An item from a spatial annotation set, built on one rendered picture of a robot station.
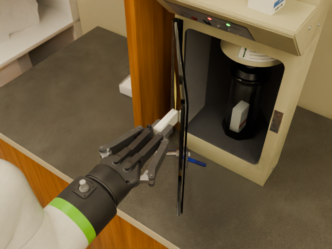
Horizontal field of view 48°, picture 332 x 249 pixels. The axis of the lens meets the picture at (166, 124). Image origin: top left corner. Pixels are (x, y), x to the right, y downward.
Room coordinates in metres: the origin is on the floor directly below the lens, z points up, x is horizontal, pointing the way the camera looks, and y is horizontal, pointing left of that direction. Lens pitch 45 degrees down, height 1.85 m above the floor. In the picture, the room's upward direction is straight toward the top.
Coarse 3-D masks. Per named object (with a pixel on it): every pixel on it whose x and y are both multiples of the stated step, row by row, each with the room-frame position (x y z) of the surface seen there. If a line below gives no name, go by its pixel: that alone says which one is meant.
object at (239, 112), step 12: (240, 84) 0.77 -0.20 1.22; (264, 84) 0.79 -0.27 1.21; (228, 96) 0.81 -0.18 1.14; (240, 96) 0.77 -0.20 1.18; (252, 96) 0.76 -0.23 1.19; (228, 108) 0.80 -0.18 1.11; (240, 108) 0.77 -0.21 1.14; (252, 108) 0.76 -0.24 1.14; (228, 120) 0.79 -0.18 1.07; (240, 120) 0.76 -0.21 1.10; (252, 120) 0.77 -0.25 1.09; (240, 132) 0.76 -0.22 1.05
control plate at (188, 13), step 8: (176, 8) 0.74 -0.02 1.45; (184, 8) 0.71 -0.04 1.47; (184, 16) 0.77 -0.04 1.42; (200, 16) 0.71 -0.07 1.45; (208, 16) 0.68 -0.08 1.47; (216, 24) 0.70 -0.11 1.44; (224, 24) 0.67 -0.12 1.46; (232, 24) 0.65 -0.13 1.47; (232, 32) 0.70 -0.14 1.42; (240, 32) 0.67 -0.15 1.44; (248, 32) 0.64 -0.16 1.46
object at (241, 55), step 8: (224, 48) 0.78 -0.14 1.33; (232, 48) 0.76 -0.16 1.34; (240, 48) 0.75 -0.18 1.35; (232, 56) 0.75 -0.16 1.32; (240, 56) 0.74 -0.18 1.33; (248, 56) 0.73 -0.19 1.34; (256, 56) 0.73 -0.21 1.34; (264, 56) 0.73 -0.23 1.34; (248, 64) 0.73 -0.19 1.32; (256, 64) 0.72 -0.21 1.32; (264, 64) 0.72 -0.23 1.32; (272, 64) 0.72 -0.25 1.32
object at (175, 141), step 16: (176, 32) 0.75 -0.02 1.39; (176, 48) 0.69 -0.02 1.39; (176, 64) 0.66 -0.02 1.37; (176, 80) 0.65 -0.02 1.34; (176, 96) 0.63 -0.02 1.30; (176, 128) 0.60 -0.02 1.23; (176, 144) 0.59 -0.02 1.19; (176, 160) 0.57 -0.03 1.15; (176, 176) 0.55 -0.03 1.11; (176, 192) 0.54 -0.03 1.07; (176, 208) 0.52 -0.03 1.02
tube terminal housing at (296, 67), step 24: (312, 0) 0.65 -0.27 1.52; (192, 24) 0.80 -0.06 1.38; (264, 48) 0.69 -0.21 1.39; (312, 48) 0.70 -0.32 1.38; (288, 72) 0.66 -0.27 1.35; (288, 96) 0.65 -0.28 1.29; (288, 120) 0.69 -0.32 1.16; (192, 144) 0.78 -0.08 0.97; (264, 144) 0.66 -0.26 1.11; (240, 168) 0.69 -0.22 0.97; (264, 168) 0.65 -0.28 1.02
